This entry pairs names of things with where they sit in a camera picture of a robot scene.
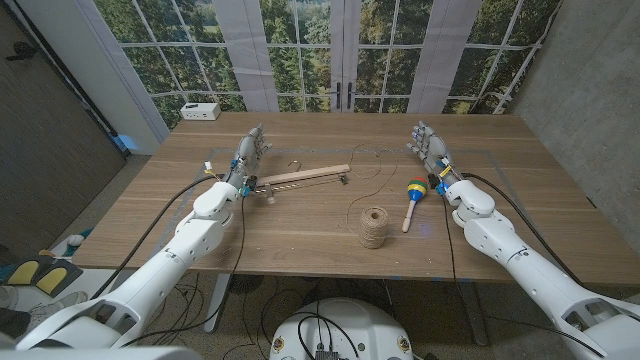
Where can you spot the black yellow foot pedal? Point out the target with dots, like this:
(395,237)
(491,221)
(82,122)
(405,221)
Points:
(30,272)

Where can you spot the printed forest window backdrop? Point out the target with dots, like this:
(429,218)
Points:
(300,50)

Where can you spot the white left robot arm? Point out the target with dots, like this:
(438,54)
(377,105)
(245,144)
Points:
(150,280)

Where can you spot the jute twine spool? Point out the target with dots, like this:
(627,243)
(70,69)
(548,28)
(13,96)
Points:
(373,227)

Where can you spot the white teal floor object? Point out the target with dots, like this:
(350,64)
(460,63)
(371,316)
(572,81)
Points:
(75,240)

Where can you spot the white table leg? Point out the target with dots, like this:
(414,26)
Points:
(217,305)

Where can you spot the wooden clothes hanger with clips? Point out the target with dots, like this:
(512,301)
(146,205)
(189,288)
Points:
(310,174)

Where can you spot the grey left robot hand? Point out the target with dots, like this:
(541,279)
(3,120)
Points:
(247,152)

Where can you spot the white power strip box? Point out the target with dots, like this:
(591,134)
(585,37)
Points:
(200,111)

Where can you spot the blue floor object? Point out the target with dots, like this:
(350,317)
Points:
(125,142)

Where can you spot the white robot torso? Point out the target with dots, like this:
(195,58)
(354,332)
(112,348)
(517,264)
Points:
(345,330)

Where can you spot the rainbow striped wooden maraca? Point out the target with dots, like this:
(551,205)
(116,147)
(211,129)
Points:
(416,189)

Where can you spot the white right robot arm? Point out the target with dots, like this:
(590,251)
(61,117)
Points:
(540,285)

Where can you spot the grey white sneaker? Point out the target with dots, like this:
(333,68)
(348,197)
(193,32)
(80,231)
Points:
(60,302)

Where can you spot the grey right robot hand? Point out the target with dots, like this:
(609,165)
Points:
(434,150)

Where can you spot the black wall hook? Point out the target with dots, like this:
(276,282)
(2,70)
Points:
(22,50)

